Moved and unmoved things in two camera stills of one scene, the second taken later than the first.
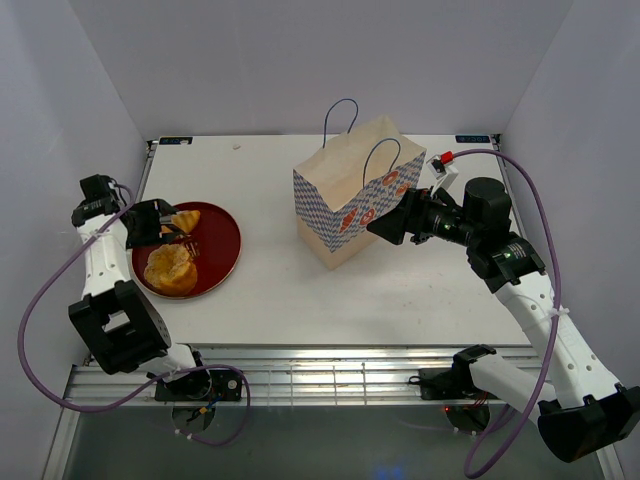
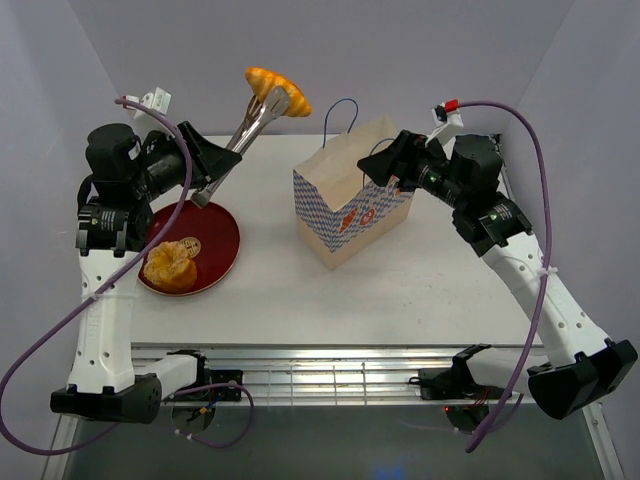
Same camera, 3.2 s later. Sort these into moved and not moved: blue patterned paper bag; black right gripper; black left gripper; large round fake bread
Moved: black right gripper; black left gripper
Not moved: large round fake bread; blue patterned paper bag
